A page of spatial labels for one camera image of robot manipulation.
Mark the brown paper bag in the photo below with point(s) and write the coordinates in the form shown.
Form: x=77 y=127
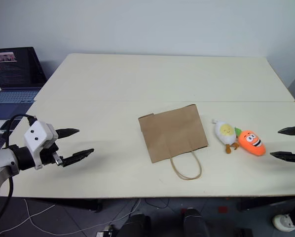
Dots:
x=172 y=133

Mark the orange carrot plush toy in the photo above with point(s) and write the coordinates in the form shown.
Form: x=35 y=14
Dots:
x=251 y=142

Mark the black table frame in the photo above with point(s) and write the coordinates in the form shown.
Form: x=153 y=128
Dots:
x=76 y=203

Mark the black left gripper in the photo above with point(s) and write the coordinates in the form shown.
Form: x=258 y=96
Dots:
x=48 y=155

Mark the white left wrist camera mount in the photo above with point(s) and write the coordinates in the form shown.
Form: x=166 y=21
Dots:
x=37 y=134

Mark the white egg plush toy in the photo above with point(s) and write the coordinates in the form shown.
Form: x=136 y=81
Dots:
x=225 y=133

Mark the black smartphone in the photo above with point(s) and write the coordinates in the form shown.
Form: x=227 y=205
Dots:
x=10 y=124

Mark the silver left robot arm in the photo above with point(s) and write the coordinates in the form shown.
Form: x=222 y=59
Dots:
x=2 y=160

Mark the white shoe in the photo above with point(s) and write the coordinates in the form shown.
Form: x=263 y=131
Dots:
x=283 y=222

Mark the dark rounded shape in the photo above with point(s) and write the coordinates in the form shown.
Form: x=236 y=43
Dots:
x=194 y=222
x=136 y=225

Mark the open grey laptop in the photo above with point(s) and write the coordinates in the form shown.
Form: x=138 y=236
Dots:
x=14 y=71

